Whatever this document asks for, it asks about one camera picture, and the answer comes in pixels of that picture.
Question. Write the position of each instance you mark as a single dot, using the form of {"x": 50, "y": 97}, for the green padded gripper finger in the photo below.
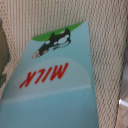
{"x": 4, "y": 54}

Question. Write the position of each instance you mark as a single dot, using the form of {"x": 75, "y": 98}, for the light blue cup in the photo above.
{"x": 53, "y": 83}

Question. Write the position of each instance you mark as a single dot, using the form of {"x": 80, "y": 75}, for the beige woven placemat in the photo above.
{"x": 108, "y": 28}

